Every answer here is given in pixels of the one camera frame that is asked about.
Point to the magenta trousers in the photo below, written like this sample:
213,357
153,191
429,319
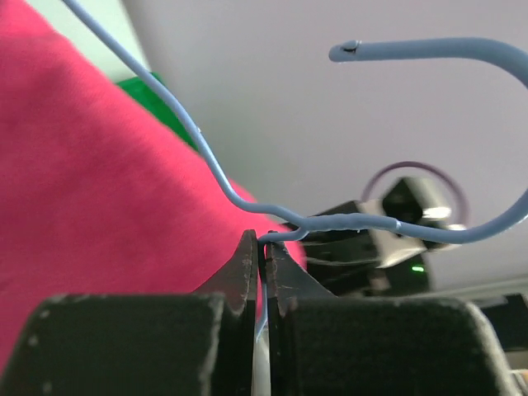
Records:
96,195

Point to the green plastic tray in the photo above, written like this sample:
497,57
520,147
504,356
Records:
148,99

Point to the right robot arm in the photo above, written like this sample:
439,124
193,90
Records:
369,263

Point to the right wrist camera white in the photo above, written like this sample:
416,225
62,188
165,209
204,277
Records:
414,200

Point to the light blue wire hanger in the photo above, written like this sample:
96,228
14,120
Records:
502,55

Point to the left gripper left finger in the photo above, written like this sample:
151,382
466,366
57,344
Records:
191,344

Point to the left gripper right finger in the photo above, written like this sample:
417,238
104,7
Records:
321,344

